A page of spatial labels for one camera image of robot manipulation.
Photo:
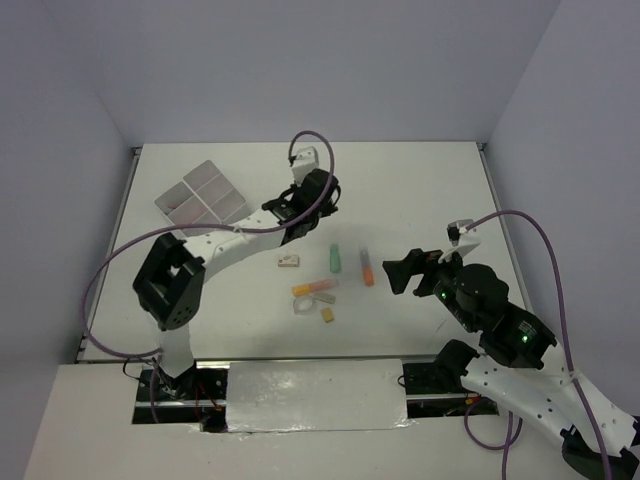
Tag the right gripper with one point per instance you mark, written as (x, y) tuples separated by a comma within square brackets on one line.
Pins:
[(398, 271)]

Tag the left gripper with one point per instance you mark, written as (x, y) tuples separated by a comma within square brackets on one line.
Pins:
[(329, 209)]

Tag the orange grey highlighter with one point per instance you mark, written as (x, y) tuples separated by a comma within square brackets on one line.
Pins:
[(366, 267)]

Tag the white eraser box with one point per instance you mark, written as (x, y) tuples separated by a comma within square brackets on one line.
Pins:
[(289, 260)]

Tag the green correction tape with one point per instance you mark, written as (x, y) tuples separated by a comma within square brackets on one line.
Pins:
[(334, 259)]

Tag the orange pink highlighter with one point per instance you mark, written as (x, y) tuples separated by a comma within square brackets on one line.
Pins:
[(313, 287)]

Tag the grey white eraser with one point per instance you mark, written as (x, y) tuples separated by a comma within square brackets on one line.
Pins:
[(324, 297)]

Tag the small yellow eraser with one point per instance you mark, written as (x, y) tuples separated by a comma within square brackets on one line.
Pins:
[(327, 315)]

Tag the clear tape roll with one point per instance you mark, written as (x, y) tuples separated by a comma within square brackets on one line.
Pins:
[(304, 305)]

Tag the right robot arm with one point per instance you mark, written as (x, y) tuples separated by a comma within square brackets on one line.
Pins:
[(517, 364)]

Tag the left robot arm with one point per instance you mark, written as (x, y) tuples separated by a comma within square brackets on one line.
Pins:
[(170, 281)]

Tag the white organizer right box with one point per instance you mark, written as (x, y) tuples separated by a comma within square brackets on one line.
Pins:
[(217, 199)]

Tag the white organizer box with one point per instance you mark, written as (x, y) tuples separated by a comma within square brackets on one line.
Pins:
[(192, 210), (217, 199)]

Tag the white organizer left box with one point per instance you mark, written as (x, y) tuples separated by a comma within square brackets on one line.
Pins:
[(192, 210)]

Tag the silver foil panel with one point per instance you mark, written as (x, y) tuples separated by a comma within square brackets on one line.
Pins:
[(308, 396)]

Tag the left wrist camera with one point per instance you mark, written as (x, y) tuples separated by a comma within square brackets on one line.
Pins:
[(303, 162)]

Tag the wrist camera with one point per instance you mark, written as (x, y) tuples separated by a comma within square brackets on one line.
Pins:
[(303, 162), (463, 239)]

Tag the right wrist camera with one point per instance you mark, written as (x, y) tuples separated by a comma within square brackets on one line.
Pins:
[(463, 239)]

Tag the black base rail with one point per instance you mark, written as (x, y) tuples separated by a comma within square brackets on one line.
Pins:
[(205, 408)]

